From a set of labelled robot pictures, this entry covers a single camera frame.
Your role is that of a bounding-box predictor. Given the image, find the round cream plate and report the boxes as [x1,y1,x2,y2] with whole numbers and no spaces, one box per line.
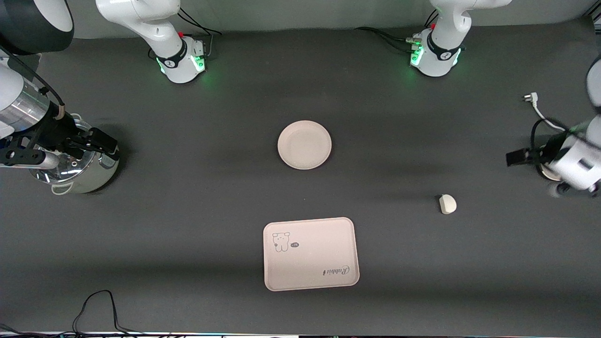
[277,120,332,170]

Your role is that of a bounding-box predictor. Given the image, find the cream tray with rabbit print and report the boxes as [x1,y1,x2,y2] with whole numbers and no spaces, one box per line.
[262,217,361,292]

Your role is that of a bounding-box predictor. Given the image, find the cream appliance base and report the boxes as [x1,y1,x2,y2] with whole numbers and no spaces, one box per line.
[539,162,564,182]

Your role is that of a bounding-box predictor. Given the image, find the pale green electric pot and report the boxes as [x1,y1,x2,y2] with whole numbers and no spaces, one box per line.
[29,113,121,196]

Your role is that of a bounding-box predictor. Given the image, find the glass pot lid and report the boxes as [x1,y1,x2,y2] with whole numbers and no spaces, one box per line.
[29,120,100,184]

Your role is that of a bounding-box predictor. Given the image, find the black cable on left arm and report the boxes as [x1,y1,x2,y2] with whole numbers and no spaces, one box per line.
[530,117,571,155]

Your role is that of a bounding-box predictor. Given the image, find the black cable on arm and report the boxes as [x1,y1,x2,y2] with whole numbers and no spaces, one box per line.
[0,42,65,120]
[530,117,571,155]

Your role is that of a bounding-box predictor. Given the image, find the white power cable with plug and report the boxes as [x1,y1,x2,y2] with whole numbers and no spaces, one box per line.
[523,93,567,132]

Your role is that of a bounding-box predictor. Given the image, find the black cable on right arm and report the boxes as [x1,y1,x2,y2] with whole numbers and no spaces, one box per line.
[0,42,65,120]

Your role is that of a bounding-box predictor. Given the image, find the thin black loose cable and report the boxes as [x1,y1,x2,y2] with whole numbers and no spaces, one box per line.
[0,290,142,338]

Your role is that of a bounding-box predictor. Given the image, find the black cables at right arm base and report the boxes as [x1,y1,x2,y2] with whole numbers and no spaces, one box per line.
[177,7,223,61]

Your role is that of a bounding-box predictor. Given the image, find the black cables at arm base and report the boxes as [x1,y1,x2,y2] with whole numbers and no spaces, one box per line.
[354,9,440,54]
[177,7,223,61]

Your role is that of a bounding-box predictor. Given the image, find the black cables at left arm base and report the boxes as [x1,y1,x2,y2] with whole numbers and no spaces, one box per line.
[354,9,440,54]

